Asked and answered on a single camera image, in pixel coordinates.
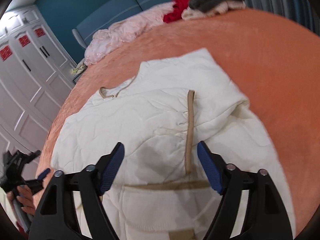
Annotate cream quilted jacket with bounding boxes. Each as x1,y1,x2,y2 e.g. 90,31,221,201
51,49,296,239

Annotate person's left hand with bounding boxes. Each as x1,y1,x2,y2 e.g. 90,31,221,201
7,185,36,216

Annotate white wardrobe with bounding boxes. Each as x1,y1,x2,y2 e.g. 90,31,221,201
1,5,76,153

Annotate items on nightstand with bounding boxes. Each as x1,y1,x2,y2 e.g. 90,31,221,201
71,64,87,84

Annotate orange plush bed blanket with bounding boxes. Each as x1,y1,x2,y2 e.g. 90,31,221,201
37,9,319,232

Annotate pink lace garment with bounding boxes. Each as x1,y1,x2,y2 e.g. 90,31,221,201
84,2,174,66

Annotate blue padded headboard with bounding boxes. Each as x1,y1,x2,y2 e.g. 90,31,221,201
72,0,172,49

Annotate red garment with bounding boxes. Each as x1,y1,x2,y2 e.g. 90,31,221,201
163,0,190,23

